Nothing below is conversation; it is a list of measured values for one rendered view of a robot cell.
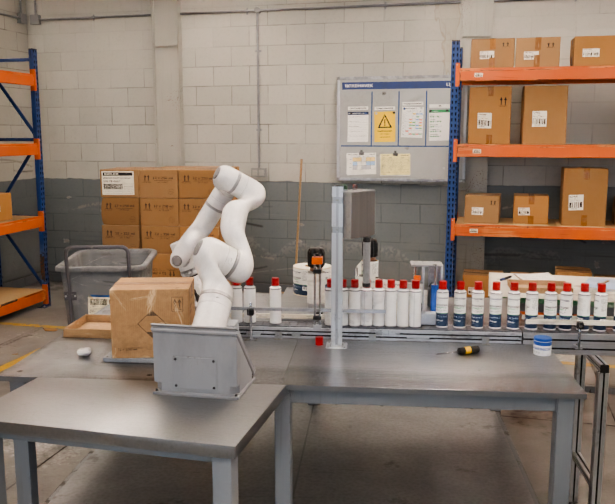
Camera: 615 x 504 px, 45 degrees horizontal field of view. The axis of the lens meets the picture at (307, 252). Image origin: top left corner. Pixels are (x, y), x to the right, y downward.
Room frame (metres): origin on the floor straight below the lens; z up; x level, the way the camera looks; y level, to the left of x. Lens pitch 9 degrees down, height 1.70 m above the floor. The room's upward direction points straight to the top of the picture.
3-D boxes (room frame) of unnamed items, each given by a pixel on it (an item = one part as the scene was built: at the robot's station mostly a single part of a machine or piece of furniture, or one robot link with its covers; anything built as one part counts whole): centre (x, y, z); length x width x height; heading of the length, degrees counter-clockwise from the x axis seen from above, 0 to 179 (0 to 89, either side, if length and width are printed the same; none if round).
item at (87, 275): (5.39, 1.47, 0.48); 0.89 x 0.63 x 0.96; 5
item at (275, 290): (3.17, 0.14, 0.98); 0.05 x 0.05 x 0.20
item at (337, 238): (2.99, -0.12, 1.16); 0.04 x 0.04 x 0.67; 85
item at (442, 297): (3.09, -0.58, 0.98); 0.05 x 0.05 x 0.20
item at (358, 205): (3.04, -0.19, 1.38); 0.17 x 0.10 x 0.19; 140
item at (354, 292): (3.13, -0.21, 0.98); 0.05 x 0.05 x 0.20
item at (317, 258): (3.09, -0.05, 1.05); 0.10 x 0.04 x 0.33; 175
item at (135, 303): (2.87, 0.61, 0.99); 0.30 x 0.24 x 0.27; 94
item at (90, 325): (3.23, 0.90, 0.85); 0.30 x 0.26 x 0.04; 85
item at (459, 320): (3.09, -0.66, 0.98); 0.05 x 0.05 x 0.20
